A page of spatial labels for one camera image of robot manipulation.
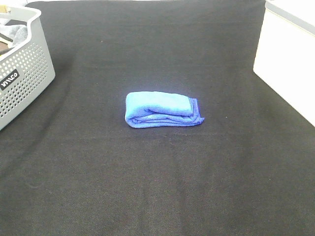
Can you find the blue microfibre towel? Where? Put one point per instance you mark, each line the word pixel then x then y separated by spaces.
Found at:
pixel 146 109

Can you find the white storage box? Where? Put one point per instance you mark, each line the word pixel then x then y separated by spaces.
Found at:
pixel 285 56

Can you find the grey perforated laundry basket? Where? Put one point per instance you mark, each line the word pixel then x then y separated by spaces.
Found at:
pixel 26 70

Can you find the grey towel in basket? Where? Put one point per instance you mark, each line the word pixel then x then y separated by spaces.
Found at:
pixel 13 35

